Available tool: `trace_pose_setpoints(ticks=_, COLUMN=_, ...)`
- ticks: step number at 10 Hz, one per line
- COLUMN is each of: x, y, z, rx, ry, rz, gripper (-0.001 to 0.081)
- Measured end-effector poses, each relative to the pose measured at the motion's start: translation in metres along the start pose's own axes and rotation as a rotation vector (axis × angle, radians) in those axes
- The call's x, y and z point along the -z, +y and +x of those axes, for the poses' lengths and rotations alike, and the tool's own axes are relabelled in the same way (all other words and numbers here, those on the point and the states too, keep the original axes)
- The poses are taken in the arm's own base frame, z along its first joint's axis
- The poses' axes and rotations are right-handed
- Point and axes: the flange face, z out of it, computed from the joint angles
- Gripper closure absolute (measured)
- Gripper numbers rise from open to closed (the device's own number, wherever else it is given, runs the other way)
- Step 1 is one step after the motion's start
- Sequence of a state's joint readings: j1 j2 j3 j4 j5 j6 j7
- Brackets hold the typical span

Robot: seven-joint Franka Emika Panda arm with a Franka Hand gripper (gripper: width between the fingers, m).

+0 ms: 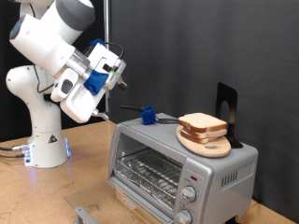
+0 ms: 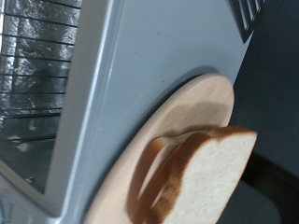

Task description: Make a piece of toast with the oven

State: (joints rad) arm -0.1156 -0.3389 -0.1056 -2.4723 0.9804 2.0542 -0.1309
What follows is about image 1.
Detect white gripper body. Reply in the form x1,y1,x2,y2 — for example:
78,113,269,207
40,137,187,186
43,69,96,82
60,42,127,124

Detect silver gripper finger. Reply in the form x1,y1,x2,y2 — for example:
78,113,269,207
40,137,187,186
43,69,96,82
92,109,110,121
116,75,129,91

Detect metal spatula with blue block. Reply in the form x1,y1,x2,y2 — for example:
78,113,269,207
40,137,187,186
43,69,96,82
120,104,181,126

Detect glass oven door with handle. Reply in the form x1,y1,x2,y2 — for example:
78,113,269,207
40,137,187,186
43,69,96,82
64,177,176,224

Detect white bread slice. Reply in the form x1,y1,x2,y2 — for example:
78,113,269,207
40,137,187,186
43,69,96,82
179,130,219,145
178,112,228,133
181,125,228,140

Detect wooden riser under oven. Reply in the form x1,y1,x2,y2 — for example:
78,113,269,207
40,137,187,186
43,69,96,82
115,188,166,224

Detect silver oven knob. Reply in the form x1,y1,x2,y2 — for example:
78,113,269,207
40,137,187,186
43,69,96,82
180,186,197,203
176,209,193,224

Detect silver toaster oven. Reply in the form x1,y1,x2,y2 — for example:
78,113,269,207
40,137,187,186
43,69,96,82
107,112,259,224

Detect metal pole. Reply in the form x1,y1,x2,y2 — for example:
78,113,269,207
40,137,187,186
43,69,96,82
103,0,111,122

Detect black metal bookend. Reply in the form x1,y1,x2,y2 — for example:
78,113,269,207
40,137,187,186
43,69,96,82
214,81,244,149

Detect round wooden serving board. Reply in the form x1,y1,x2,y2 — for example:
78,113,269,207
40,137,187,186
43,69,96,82
176,124,232,159

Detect wire oven rack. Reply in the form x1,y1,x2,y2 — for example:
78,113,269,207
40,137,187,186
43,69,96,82
115,148,184,210

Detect black base cable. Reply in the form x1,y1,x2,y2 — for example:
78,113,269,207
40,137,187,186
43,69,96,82
0,143,30,152
0,152,26,159

